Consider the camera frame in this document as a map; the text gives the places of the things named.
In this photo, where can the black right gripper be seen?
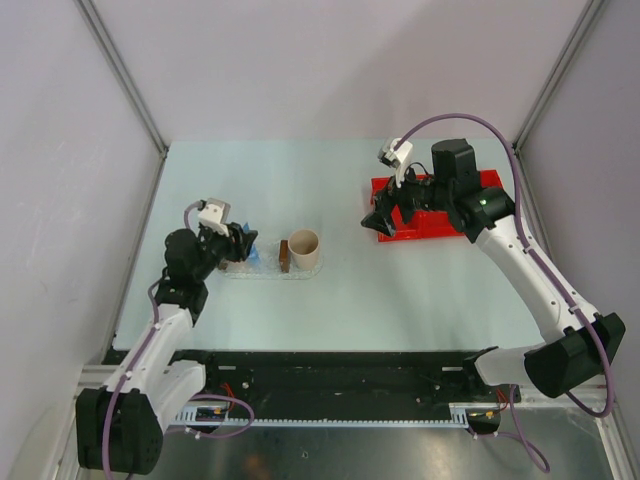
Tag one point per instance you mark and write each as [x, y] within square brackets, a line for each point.
[385, 200]

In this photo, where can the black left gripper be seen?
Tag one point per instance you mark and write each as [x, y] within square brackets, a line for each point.
[237, 249]

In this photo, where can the blue toothpaste tube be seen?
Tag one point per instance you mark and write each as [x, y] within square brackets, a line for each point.
[254, 257]

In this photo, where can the clear acrylic toothbrush stand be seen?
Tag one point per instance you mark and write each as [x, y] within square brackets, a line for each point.
[270, 266]

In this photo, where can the red plastic organizer bin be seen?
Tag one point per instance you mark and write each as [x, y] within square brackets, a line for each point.
[425, 224]

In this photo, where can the beige cup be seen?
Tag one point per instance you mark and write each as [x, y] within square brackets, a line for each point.
[304, 247]

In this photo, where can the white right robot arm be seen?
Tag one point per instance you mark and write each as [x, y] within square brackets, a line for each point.
[576, 337]

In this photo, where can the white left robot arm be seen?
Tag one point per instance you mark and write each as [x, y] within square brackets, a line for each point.
[120, 425]

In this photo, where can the clear oval glass tray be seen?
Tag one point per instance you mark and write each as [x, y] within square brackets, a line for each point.
[295, 272]

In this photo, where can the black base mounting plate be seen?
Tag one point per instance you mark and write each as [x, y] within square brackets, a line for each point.
[347, 385]

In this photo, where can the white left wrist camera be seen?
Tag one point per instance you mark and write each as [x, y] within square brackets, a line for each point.
[213, 215]

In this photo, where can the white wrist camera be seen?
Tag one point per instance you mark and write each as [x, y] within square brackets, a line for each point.
[213, 215]
[398, 156]

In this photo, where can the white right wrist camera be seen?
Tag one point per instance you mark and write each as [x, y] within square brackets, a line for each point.
[398, 156]

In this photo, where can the white slotted cable duct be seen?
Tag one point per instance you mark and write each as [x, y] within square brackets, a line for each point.
[456, 416]

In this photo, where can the left aluminium frame post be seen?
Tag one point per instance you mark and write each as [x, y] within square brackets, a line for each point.
[115, 61]

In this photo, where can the aluminium frame post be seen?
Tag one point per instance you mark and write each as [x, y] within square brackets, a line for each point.
[115, 61]
[577, 39]

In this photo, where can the right aluminium frame post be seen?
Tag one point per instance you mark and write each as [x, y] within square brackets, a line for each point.
[577, 39]

